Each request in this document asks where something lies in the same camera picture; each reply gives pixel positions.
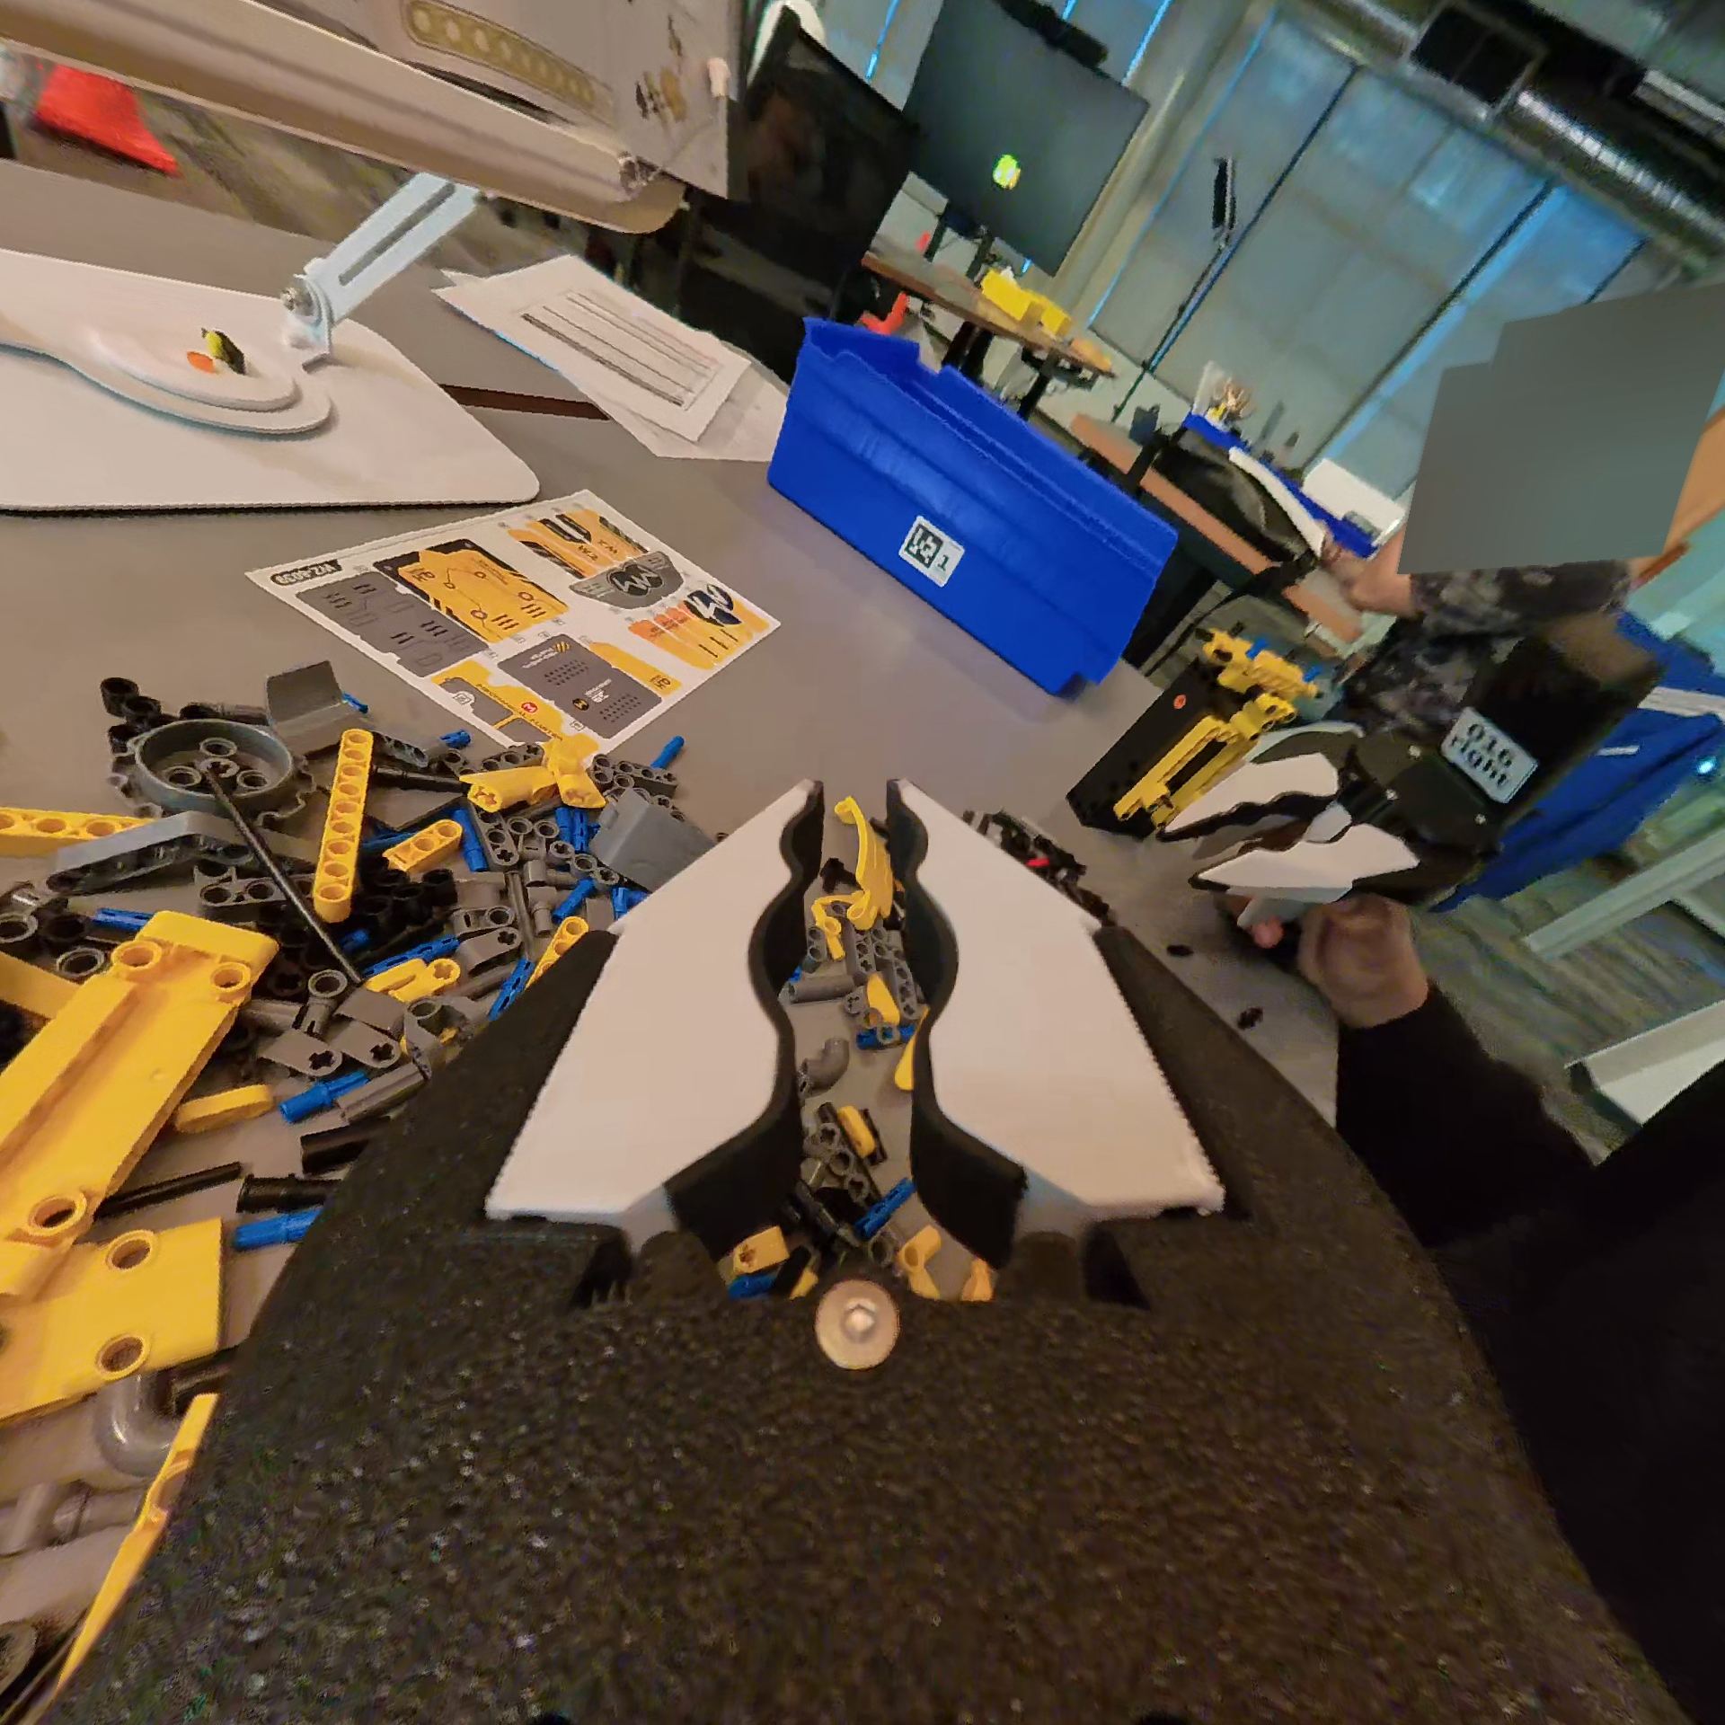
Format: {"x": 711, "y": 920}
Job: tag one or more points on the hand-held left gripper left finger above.
{"x": 634, "y": 1077}

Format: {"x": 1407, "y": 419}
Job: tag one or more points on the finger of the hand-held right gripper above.
{"x": 1279, "y": 787}
{"x": 1319, "y": 861}

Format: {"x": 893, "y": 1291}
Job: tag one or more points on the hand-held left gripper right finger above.
{"x": 1065, "y": 1077}

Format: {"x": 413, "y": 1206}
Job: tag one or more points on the black yellow brick model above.
{"x": 1145, "y": 740}

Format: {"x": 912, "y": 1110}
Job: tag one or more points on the heap of black red pins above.
{"x": 1037, "y": 841}

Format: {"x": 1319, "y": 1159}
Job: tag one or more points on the pile of mixed toy bricks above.
{"x": 403, "y": 916}

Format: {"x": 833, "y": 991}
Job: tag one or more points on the yellow curved panel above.
{"x": 869, "y": 862}

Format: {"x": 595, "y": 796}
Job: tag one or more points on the long yellow panel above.
{"x": 121, "y": 1051}

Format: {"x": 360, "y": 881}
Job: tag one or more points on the person's right forearm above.
{"x": 1483, "y": 1132}

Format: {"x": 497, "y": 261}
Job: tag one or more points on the person's right hand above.
{"x": 1366, "y": 963}

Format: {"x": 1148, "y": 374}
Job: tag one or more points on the blue bin with tag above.
{"x": 972, "y": 512}

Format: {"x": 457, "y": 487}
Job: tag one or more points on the yellow sticker sheet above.
{"x": 512, "y": 619}

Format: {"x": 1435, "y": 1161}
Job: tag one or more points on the small dark grey panel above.
{"x": 307, "y": 699}

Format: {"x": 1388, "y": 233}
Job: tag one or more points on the dark grey wheel hub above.
{"x": 214, "y": 762}

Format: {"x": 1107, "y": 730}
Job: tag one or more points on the wooden background table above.
{"x": 998, "y": 337}

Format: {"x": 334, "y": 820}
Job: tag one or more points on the yellow bin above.
{"x": 1021, "y": 299}

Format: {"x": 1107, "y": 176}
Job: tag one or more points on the black monitor screen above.
{"x": 1024, "y": 121}

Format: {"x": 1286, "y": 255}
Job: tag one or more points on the printed paper sheets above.
{"x": 621, "y": 348}

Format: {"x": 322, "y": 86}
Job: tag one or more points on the white book stand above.
{"x": 202, "y": 444}

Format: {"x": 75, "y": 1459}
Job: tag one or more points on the black board panel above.
{"x": 809, "y": 174}

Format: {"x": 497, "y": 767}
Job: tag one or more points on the small orange black piece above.
{"x": 218, "y": 354}

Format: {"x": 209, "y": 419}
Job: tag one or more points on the instruction booklet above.
{"x": 565, "y": 55}

